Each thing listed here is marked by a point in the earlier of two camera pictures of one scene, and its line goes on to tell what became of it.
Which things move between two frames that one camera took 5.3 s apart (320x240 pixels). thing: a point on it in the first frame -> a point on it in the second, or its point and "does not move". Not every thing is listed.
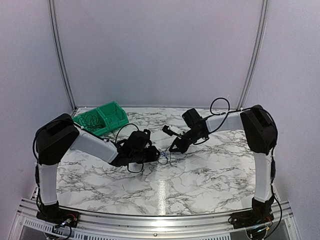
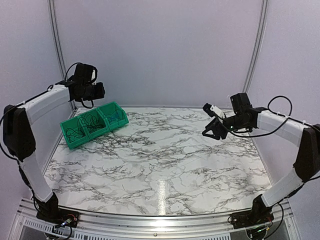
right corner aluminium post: [262, 27] does not move
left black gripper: [152, 155] -> [101, 92]
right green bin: [115, 115] does not move
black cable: [90, 122] does not move
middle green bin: [92, 121] does not move
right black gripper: [181, 148] -> [216, 127]
